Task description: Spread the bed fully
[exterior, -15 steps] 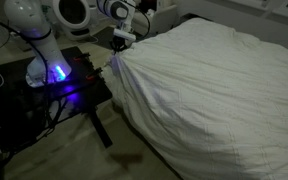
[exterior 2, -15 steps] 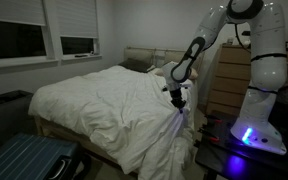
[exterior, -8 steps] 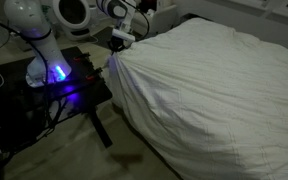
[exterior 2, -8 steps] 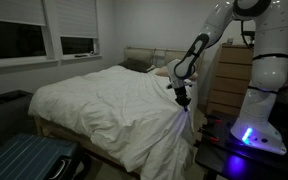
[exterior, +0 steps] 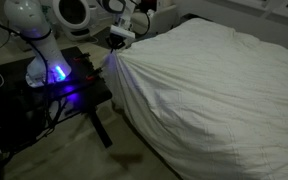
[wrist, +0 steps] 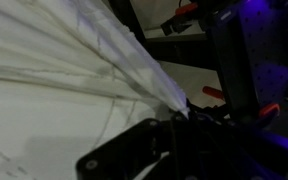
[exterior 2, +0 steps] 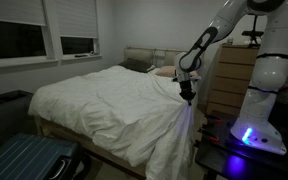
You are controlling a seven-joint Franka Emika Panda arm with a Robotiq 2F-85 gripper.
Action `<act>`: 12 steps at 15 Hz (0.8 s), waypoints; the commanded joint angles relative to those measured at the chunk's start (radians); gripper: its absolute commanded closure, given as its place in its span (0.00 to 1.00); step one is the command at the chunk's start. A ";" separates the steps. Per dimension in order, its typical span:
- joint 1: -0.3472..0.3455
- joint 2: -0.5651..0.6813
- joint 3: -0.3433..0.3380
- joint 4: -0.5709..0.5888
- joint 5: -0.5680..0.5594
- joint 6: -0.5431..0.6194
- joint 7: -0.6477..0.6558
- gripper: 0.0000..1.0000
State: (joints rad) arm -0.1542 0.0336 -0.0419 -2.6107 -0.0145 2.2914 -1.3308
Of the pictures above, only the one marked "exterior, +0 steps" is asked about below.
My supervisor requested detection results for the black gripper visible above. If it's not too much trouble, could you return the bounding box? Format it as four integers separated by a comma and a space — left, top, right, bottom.
105, 34, 127, 54

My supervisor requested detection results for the white duvet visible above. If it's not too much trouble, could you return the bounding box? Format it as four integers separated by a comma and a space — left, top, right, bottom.
102, 17, 288, 180

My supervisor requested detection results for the dark floor mat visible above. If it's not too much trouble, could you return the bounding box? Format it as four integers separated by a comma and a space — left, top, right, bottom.
93, 27, 113, 50

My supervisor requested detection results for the black robot table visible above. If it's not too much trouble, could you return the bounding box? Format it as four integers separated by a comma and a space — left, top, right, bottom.
0, 45, 114, 149

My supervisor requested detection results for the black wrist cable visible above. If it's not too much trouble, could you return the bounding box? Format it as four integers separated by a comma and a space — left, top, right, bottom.
129, 0, 152, 38

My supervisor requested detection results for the black base cable bundle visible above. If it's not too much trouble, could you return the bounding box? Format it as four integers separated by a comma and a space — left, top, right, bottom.
0, 0, 68, 136

